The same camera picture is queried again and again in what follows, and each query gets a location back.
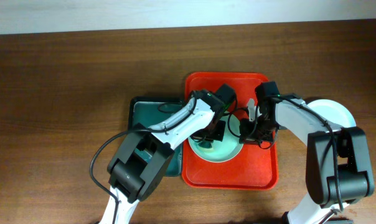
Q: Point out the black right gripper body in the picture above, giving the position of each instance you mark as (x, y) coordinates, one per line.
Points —
(258, 132)

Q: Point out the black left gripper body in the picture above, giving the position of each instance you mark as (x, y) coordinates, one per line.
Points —
(215, 133)

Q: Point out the mint green plate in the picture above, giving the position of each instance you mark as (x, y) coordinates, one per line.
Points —
(224, 150)

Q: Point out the light blue plate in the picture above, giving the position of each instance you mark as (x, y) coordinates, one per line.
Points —
(334, 112)

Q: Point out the yellow green sponge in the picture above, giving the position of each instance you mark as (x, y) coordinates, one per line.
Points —
(205, 146)

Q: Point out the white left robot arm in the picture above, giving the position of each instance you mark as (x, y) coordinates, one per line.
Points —
(141, 161)

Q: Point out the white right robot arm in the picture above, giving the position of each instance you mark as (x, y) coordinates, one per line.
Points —
(338, 166)

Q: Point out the red plastic tray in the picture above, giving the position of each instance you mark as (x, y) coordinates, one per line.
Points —
(253, 168)

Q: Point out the dark green water tray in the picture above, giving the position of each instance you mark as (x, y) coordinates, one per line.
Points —
(149, 110)

